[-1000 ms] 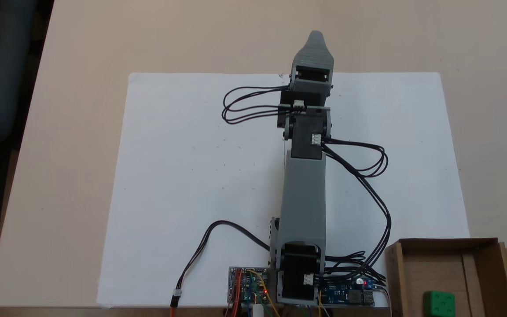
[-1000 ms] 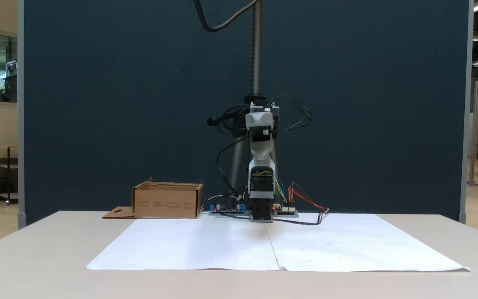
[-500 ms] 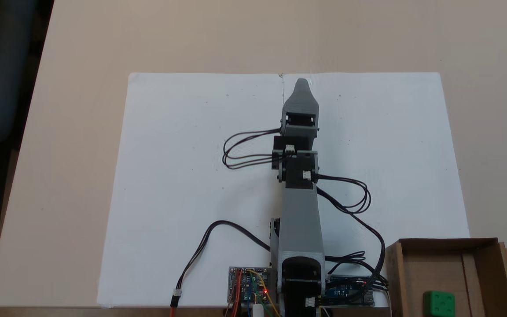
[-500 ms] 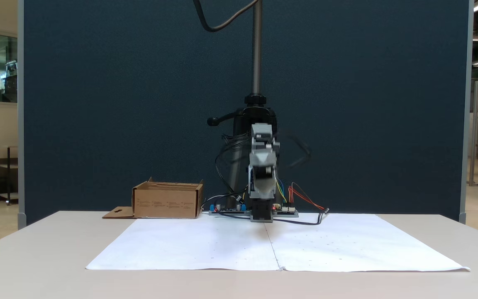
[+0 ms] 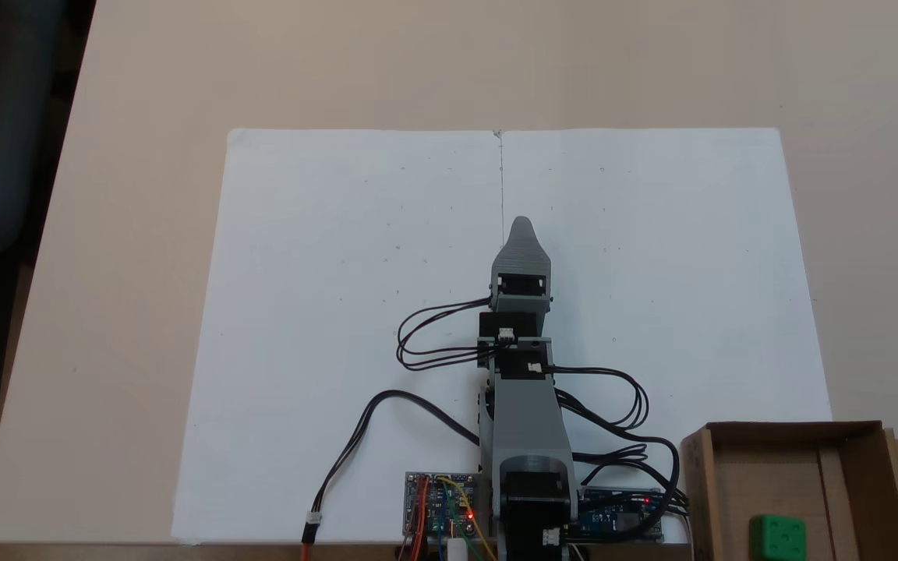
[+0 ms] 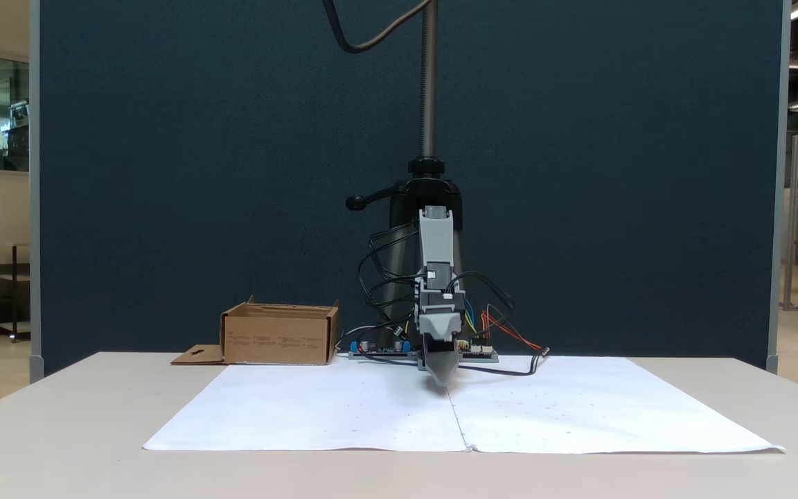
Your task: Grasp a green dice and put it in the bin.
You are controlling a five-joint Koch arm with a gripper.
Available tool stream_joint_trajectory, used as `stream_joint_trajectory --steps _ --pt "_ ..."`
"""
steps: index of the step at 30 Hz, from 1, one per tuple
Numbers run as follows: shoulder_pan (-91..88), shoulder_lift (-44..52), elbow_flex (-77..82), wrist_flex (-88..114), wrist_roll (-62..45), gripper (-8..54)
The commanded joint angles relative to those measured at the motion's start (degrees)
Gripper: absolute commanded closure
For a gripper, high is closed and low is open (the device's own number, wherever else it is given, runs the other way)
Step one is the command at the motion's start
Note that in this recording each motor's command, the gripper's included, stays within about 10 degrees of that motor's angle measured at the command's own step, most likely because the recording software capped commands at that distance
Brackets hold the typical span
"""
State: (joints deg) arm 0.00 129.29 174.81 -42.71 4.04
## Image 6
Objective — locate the grey circuit board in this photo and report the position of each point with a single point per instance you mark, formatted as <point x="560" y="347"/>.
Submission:
<point x="480" y="355"/>

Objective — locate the dark blue partition panel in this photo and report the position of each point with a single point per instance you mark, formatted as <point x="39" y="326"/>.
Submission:
<point x="163" y="138"/>

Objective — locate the white paper sheet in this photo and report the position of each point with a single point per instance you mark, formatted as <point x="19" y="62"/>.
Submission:
<point x="579" y="409"/>
<point x="288" y="409"/>

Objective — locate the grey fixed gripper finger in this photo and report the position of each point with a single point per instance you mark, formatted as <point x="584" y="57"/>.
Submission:
<point x="446" y="367"/>

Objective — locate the brown cardboard box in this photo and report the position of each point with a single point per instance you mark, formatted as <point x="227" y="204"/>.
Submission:
<point x="278" y="343"/>

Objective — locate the framed wall window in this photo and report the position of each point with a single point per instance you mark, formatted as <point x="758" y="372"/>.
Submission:
<point x="4" y="104"/>

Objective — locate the black camera stand with pole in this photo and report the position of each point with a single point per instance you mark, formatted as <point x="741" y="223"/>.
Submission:
<point x="429" y="83"/>

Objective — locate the blue circuit board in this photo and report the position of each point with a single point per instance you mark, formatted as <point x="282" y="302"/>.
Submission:
<point x="378" y="351"/>

